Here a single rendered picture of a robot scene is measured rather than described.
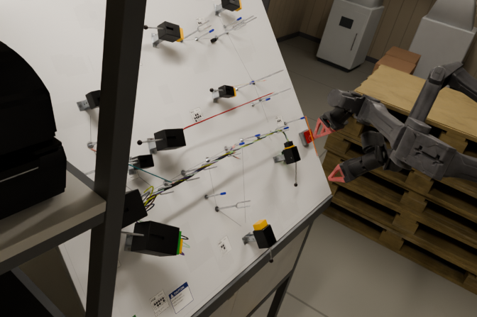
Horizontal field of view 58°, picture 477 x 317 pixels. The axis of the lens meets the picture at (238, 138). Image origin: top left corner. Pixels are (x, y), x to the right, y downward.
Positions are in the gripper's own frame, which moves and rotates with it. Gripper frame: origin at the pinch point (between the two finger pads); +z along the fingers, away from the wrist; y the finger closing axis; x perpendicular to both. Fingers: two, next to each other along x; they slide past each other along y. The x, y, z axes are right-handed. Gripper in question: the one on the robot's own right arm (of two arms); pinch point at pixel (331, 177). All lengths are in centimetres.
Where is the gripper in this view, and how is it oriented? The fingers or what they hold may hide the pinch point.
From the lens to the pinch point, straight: 156.0
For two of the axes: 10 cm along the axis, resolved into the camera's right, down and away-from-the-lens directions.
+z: -6.7, 4.0, 6.3
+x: 4.1, 9.0, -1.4
